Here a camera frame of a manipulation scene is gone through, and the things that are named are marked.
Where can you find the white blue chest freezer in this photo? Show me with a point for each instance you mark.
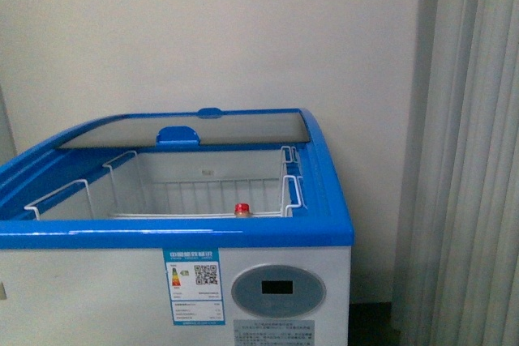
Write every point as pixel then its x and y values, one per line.
pixel 103 282

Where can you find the white instruction text sticker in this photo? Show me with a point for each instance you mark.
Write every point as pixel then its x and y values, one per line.
pixel 274 332

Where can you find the white wire freezer basket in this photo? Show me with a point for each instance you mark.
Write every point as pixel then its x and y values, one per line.
pixel 181 185

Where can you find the sliding glass freezer lid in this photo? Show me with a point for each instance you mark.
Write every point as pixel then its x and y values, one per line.
pixel 207 127

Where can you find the grey pleated curtain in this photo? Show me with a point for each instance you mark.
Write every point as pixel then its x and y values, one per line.
pixel 456 268

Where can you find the blue yellow label drink bottle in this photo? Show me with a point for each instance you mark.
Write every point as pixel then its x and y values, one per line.
pixel 242 210

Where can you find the blue energy label sticker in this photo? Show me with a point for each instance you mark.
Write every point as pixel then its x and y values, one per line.
pixel 195 287

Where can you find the grey oval control panel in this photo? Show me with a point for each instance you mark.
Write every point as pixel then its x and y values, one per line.
pixel 278 291

